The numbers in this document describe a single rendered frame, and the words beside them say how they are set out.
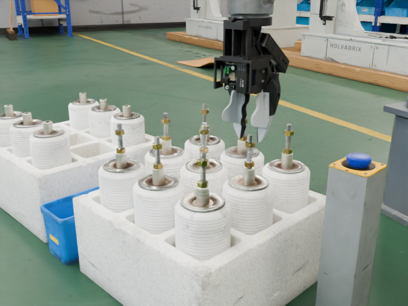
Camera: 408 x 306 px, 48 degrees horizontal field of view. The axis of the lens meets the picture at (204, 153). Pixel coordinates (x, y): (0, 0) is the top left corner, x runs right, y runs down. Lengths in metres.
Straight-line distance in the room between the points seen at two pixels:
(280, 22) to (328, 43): 0.87
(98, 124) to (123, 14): 6.14
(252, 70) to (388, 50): 2.55
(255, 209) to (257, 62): 0.26
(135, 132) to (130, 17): 6.28
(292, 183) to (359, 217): 0.17
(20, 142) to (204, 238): 0.67
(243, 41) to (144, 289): 0.47
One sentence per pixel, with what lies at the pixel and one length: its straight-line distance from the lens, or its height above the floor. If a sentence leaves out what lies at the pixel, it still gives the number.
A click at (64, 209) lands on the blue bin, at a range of 1.16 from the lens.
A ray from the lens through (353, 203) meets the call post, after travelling 0.79.
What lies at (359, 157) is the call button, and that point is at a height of 0.33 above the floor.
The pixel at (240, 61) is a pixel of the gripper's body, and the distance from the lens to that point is 0.73.
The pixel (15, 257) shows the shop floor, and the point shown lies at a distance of 1.18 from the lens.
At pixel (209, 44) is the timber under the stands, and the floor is 0.04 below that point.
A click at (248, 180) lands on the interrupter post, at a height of 0.26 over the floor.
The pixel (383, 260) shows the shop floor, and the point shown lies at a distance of 1.16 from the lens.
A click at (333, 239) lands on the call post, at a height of 0.18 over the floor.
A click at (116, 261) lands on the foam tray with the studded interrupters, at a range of 0.92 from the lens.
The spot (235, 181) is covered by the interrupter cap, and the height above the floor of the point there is 0.25.
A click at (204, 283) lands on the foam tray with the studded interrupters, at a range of 0.73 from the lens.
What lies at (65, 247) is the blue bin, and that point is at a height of 0.05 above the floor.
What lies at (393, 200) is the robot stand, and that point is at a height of 0.05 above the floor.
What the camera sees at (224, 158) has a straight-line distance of 0.99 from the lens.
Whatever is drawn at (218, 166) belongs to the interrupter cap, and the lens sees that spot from 0.93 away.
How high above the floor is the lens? 0.59
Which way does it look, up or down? 20 degrees down
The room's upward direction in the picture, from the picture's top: straight up
